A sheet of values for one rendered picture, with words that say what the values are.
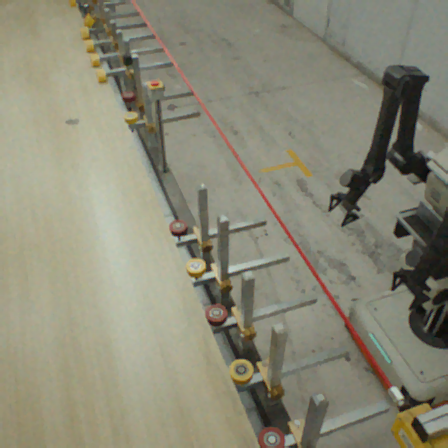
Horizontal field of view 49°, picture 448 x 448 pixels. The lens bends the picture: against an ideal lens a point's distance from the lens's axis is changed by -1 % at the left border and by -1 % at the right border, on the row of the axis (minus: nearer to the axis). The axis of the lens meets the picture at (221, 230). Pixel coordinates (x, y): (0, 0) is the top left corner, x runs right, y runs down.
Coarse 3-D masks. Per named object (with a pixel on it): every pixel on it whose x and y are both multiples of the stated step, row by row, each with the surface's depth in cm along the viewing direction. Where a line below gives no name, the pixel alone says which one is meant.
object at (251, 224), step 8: (232, 224) 228; (240, 224) 229; (248, 224) 229; (256, 224) 230; (264, 224) 232; (208, 232) 225; (216, 232) 225; (232, 232) 228; (176, 240) 221; (184, 240) 221; (192, 240) 222
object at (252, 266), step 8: (272, 256) 213; (280, 256) 213; (288, 256) 213; (248, 264) 209; (256, 264) 209; (264, 264) 210; (272, 264) 212; (232, 272) 207; (240, 272) 208; (192, 280) 203; (200, 280) 203; (208, 280) 205
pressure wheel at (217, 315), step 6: (210, 306) 183; (216, 306) 183; (222, 306) 183; (210, 312) 181; (216, 312) 180; (222, 312) 181; (210, 318) 179; (216, 318) 179; (222, 318) 179; (210, 324) 180; (216, 324) 179; (222, 324) 180
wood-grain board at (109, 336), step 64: (0, 0) 435; (64, 0) 433; (0, 64) 338; (64, 64) 337; (0, 128) 277; (64, 128) 276; (0, 192) 234; (64, 192) 234; (128, 192) 234; (0, 256) 203; (64, 256) 203; (128, 256) 203; (0, 320) 180; (64, 320) 179; (128, 320) 179; (192, 320) 179; (0, 384) 161; (64, 384) 161; (128, 384) 161; (192, 384) 160
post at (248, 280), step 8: (248, 272) 167; (248, 280) 166; (248, 288) 169; (248, 296) 172; (248, 304) 175; (248, 312) 178; (240, 320) 185; (248, 320) 181; (240, 336) 191; (248, 344) 192
